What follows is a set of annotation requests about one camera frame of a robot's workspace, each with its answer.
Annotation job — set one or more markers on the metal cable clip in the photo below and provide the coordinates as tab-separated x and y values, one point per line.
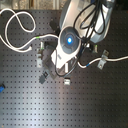
39	54
103	59

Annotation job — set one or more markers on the metal cable clip left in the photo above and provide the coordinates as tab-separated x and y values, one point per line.
39	54

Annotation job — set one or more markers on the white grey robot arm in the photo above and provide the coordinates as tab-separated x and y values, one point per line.
81	22

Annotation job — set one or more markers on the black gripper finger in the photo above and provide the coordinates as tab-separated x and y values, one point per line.
44	76

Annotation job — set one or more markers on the small metal clip bottom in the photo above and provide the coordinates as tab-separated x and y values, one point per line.
67	81

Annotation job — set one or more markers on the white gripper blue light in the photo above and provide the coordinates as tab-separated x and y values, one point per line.
68	46

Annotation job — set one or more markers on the blue object at edge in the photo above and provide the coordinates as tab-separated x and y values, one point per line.
1	88

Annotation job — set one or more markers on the metal cable clip right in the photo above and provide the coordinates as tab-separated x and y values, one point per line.
103	59

